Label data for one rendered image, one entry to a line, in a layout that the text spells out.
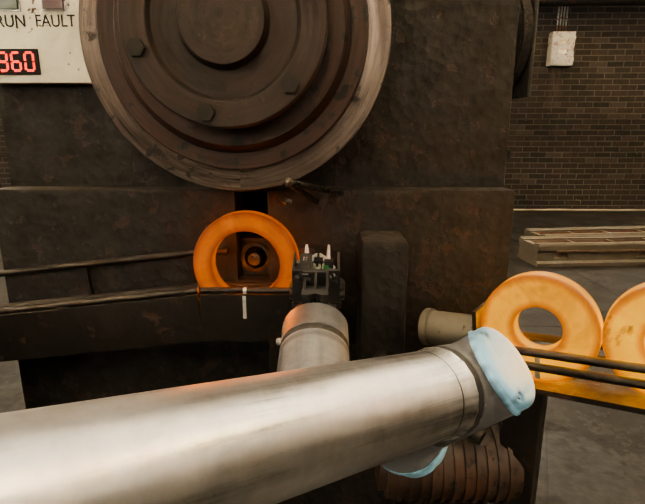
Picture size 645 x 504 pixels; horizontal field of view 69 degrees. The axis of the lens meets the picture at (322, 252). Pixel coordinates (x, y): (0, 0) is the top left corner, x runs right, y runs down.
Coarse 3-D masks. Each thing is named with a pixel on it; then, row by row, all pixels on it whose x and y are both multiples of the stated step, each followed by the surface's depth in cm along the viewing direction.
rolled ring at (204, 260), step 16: (224, 224) 79; (240, 224) 79; (256, 224) 79; (272, 224) 79; (208, 240) 80; (272, 240) 80; (288, 240) 80; (208, 256) 81; (288, 256) 80; (208, 272) 81; (288, 272) 81
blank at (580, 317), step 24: (504, 288) 67; (528, 288) 65; (552, 288) 63; (576, 288) 62; (504, 312) 67; (552, 312) 63; (576, 312) 62; (600, 312) 62; (576, 336) 62; (600, 336) 61; (528, 360) 66; (552, 360) 65
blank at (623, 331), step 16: (640, 288) 57; (624, 304) 58; (640, 304) 57; (608, 320) 60; (624, 320) 59; (640, 320) 58; (608, 336) 60; (624, 336) 59; (640, 336) 58; (608, 352) 60; (624, 352) 59; (640, 352) 58
